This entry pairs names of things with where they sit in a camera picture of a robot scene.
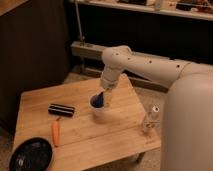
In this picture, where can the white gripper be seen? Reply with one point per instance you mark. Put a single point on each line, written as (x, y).
(109, 79)

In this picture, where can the orange carrot-shaped pepper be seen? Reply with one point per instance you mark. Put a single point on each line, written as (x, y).
(55, 133)

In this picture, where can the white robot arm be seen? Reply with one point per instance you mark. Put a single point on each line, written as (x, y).
(187, 123)

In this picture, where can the black ceramic bowl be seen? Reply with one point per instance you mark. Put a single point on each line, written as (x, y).
(34, 154)

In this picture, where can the blue object in cup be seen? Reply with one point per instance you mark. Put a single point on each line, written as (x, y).
(97, 101)

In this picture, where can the white plastic cup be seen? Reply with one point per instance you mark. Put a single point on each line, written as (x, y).
(99, 111)

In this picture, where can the grey metal case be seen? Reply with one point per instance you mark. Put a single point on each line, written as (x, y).
(86, 50)

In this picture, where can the wooden table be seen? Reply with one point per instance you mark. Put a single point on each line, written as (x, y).
(86, 140)

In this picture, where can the clear glass bottle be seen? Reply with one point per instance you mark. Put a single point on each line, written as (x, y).
(150, 119)

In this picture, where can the metal vertical pole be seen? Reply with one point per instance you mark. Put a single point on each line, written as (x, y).
(81, 37)

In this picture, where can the dark wooden cabinet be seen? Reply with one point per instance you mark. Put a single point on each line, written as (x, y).
(34, 53)

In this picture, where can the background shelf with clutter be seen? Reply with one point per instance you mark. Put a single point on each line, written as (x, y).
(152, 8)

